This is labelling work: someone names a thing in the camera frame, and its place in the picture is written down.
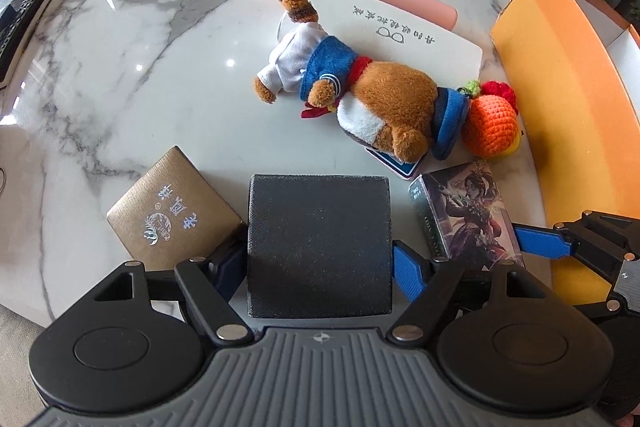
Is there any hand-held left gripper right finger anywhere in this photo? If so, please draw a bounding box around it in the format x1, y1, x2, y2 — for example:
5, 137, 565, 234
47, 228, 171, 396
387, 239, 556, 348

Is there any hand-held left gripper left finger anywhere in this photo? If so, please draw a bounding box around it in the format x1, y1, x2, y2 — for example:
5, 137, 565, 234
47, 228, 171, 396
90, 238, 254, 348

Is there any orange cardboard box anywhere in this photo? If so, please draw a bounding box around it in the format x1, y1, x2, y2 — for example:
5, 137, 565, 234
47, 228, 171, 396
490, 0, 640, 308

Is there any black textured box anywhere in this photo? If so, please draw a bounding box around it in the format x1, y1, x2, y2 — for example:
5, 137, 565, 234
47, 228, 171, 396
246, 174, 393, 319

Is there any gold patterned packet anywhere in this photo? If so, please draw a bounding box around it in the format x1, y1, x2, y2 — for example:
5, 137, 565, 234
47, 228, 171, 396
106, 146, 246, 270

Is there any black keyboard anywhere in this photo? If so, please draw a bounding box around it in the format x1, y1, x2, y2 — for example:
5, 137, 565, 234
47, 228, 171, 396
0, 0, 66, 88

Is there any orange crochet toy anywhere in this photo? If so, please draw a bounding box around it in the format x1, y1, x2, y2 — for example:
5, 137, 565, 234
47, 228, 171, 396
457, 79, 523, 158

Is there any blue card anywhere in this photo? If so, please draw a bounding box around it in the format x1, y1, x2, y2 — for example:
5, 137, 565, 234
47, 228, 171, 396
365, 147, 426, 180

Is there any brown plush bear toy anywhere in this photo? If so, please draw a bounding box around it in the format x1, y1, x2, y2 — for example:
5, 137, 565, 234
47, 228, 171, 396
252, 0, 471, 162

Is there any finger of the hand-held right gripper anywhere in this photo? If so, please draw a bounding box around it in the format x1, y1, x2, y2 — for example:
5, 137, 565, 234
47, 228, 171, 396
514, 209, 640, 282

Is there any card box with figure print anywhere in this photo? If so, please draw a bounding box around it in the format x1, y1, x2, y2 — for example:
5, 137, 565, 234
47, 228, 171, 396
409, 159, 526, 270

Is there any white glasses case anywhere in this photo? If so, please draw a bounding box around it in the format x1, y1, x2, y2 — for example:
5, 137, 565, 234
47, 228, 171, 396
277, 0, 483, 85

